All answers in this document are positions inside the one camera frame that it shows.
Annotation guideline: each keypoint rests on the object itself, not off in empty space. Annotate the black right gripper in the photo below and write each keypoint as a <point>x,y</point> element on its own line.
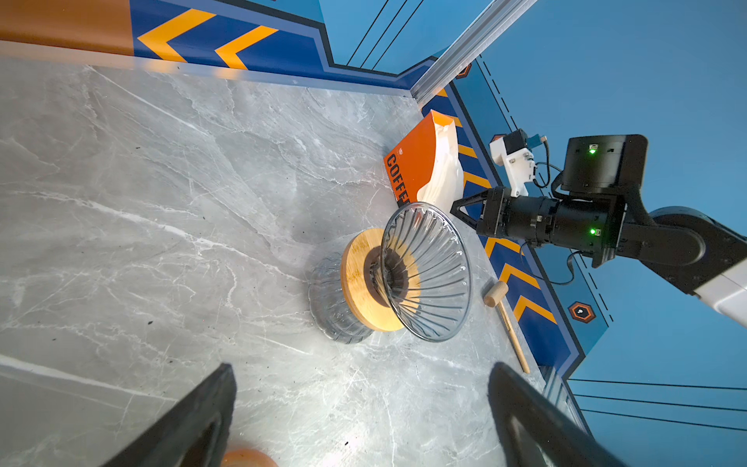
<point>595,194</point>

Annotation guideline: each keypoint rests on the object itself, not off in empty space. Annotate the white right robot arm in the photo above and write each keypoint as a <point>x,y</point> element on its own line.
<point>688,249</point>

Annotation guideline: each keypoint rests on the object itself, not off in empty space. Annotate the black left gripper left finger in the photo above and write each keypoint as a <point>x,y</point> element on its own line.
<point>195,432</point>

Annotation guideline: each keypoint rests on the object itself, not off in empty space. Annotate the wooden mallet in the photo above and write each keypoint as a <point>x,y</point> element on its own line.
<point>494,298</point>

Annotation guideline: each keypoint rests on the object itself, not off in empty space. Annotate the aluminium corner post right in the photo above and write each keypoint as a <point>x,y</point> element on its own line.
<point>494,21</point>

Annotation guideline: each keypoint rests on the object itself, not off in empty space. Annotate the grey glass dripper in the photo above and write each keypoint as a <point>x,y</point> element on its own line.
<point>424,273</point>

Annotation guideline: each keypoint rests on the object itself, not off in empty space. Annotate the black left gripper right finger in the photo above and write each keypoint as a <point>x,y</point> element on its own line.
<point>532,431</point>

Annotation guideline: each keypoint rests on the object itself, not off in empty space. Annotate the cream coffee filter pack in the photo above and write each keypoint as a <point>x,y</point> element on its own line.
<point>425,166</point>

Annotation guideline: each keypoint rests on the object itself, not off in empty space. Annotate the grey glass mug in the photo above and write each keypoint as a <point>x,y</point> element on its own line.
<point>329,307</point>

